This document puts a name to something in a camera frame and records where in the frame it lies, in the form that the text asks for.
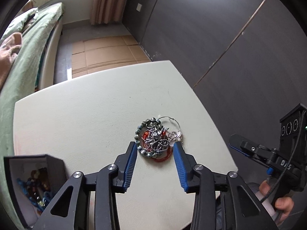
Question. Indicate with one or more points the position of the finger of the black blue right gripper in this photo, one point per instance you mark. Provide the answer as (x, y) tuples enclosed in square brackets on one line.
[(248, 148)]

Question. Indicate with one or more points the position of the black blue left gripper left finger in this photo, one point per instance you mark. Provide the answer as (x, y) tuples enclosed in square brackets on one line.
[(125, 163)]

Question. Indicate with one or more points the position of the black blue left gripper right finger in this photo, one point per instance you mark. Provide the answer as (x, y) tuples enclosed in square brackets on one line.
[(185, 168)]

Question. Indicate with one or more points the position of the white butterfly pendant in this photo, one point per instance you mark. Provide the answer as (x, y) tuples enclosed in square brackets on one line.
[(173, 137)]

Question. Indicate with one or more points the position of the black open jewelry box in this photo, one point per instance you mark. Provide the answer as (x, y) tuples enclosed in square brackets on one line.
[(32, 182)]

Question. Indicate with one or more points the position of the person's right hand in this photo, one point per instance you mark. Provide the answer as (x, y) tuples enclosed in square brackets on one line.
[(284, 204)]

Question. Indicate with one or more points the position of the flattened cardboard sheets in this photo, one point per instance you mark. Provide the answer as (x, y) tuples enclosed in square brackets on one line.
[(94, 55)]

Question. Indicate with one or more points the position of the green bed mattress cover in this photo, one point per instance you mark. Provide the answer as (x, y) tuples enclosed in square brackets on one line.
[(33, 69)]

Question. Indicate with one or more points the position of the pink fleece blanket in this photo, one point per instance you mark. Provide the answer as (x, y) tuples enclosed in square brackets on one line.
[(10, 48)]

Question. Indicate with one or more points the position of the brown window curtain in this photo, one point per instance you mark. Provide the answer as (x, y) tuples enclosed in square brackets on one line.
[(107, 11)]

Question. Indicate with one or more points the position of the floral green pillow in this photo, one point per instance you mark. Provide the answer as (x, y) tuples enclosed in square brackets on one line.
[(19, 23)]

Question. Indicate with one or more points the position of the white wall socket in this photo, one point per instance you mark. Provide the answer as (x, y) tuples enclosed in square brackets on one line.
[(139, 6)]

